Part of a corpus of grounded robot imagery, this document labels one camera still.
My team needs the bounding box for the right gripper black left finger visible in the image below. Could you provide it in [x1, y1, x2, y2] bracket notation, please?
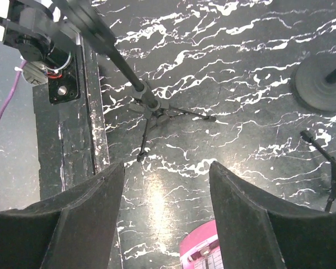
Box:
[0, 163, 125, 268]

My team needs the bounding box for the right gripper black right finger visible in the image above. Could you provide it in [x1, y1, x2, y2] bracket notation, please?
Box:
[209, 161, 336, 268]

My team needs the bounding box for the black tripod shock-mount stand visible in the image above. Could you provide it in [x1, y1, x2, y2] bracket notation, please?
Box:
[299, 130, 336, 214]

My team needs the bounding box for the black round-base desk stand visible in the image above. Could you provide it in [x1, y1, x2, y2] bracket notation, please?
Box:
[290, 53, 336, 114]

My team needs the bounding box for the black clamp arm green mic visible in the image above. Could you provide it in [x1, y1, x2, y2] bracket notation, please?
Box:
[53, 1, 216, 162]

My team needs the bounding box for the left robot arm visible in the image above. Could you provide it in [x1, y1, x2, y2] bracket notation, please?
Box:
[0, 1, 79, 85]

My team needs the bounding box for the pink phone dock stand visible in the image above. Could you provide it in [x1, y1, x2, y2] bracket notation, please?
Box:
[179, 220, 224, 269]

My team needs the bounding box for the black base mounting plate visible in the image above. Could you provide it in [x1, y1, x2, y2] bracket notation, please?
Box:
[32, 40, 110, 200]

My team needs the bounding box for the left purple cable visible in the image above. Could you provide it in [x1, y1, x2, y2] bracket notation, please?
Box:
[0, 60, 27, 125]

